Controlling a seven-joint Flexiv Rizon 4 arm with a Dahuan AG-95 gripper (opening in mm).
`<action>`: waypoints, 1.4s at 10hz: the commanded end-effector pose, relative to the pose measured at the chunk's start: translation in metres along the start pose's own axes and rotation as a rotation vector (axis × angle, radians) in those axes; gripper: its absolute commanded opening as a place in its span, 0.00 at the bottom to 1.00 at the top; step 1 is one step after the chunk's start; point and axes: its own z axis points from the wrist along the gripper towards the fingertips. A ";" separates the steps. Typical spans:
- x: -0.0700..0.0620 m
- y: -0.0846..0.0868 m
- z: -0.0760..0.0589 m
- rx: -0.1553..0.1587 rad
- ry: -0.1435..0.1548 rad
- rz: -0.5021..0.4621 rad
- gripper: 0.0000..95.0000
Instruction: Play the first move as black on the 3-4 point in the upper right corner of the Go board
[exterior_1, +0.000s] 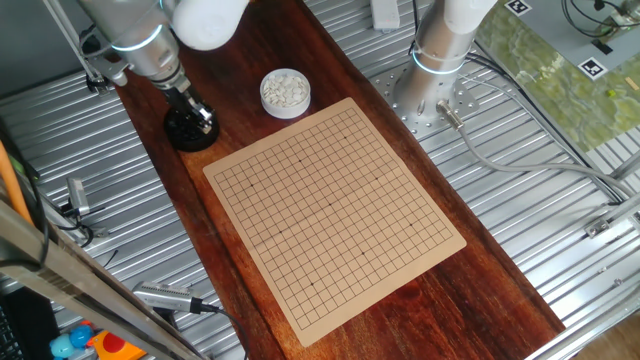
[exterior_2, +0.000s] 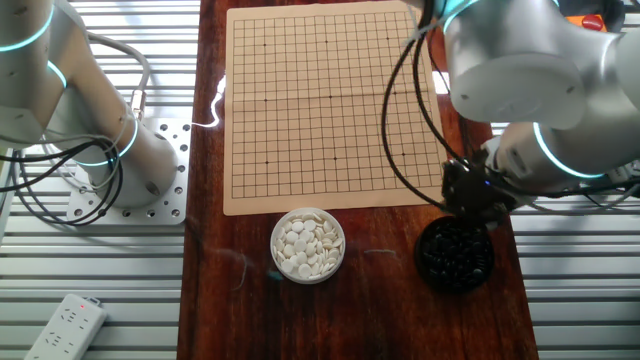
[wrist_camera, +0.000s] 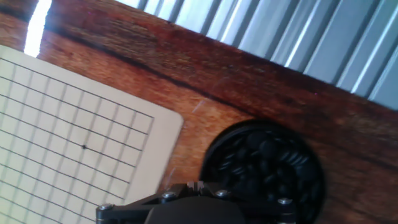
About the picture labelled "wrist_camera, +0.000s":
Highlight black round stone bowl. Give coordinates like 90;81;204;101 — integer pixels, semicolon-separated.
198;119;326;224

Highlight beige Go board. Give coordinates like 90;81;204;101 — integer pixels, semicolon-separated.
0;45;184;224

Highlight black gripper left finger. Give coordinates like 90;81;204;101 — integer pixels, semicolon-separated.
95;182;196;224

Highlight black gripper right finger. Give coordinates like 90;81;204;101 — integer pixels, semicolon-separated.
195;181;298;224

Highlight heap of black Go stones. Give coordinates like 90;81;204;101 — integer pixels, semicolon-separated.
208;129;318;218

